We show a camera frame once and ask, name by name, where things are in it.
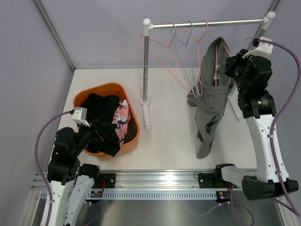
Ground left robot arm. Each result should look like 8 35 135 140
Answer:
41 126 101 226

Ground black shorts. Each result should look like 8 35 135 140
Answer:
81 93 120 157

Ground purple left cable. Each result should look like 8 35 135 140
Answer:
34 111 76 226

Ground metal clothes rack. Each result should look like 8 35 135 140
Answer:
140 11 276 130

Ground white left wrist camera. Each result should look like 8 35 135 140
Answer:
71 107 91 128

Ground purple cable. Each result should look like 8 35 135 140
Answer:
34 111 76 226
257 39 301 217

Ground blue wire hanger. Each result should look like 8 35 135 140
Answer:
169 20 198 97

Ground right aluminium frame post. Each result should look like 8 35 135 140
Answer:
254 0 282 37

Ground aluminium frame post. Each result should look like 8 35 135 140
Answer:
33 0 76 72
254 0 282 37

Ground olive green shorts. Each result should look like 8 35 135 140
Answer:
124 121 137 144

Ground orange plastic laundry basket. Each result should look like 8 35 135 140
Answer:
73 82 140 159

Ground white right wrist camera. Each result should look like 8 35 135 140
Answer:
242 37 273 58

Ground left aluminium frame post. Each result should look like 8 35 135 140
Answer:
33 0 76 72

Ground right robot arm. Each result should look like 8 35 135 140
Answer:
213 49 299 200

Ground pink wire hanger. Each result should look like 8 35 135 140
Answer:
213 35 256 87
140 18 196 100
186 19 208 97

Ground aluminium mounting rail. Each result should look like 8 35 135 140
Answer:
30 170 259 191

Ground grey green shorts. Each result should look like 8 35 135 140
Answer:
187 40 234 159

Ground white slotted cable duct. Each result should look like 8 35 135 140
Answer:
40 190 221 201

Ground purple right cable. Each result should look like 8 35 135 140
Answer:
257 39 301 217

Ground pink shark print shorts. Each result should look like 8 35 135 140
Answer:
112 99 131 145

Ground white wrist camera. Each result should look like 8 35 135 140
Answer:
242 37 273 58
71 107 91 128

